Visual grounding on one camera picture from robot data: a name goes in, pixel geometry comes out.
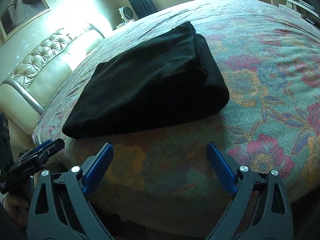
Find white tv console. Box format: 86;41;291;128
278;0;319;28

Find floral bedspread bed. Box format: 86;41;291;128
32;0;319;237

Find white desk fan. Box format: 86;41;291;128
118;7;134;23

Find black pants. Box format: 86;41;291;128
62;22;229;139

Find framed wall picture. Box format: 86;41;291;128
1;0;50;42

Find cream tufted leather headboard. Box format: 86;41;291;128
0;22;113;153

